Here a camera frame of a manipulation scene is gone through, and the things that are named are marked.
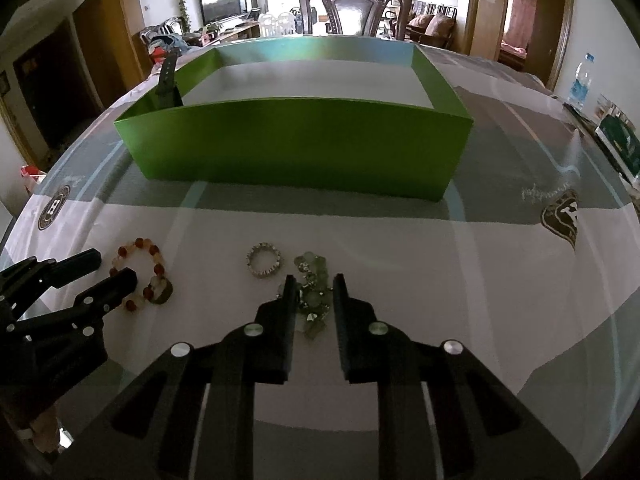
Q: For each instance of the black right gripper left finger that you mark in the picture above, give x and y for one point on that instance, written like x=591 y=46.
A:
x=261 y=351

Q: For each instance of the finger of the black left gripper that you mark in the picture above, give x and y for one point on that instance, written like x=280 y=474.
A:
x=90 y=306
x=57 y=274

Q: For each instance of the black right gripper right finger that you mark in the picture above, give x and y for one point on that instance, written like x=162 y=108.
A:
x=370 y=350

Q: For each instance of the person's left hand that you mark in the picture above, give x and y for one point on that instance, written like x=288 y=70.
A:
x=43 y=433

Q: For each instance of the red white paper bag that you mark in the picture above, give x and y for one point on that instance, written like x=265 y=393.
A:
x=31 y=176

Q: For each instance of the plaid bed sheet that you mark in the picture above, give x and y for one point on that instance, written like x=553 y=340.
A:
x=530 y=258

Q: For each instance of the green cardboard box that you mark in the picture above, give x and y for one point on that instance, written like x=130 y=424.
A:
x=340 y=113

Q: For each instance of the wooden armchair with clothes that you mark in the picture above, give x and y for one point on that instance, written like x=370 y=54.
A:
x=159 y=40

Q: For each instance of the green white tissue box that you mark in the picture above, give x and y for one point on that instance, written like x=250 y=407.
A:
x=623 y=143

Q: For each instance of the clear water bottle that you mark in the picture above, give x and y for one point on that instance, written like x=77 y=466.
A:
x=581 y=83

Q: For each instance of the dark wooden chair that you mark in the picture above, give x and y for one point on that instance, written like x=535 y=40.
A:
x=357 y=17

